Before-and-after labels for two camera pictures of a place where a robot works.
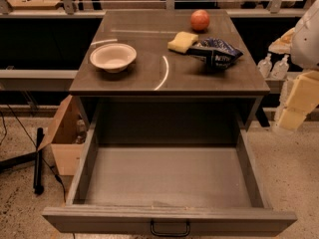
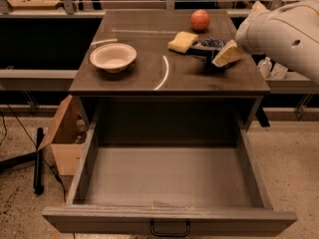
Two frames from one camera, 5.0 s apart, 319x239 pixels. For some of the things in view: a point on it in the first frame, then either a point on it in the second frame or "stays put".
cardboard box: [68, 134] stays put
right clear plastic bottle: [279, 70] stays put
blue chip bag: [217, 54] stays put
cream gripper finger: [303, 99] to [251, 37]
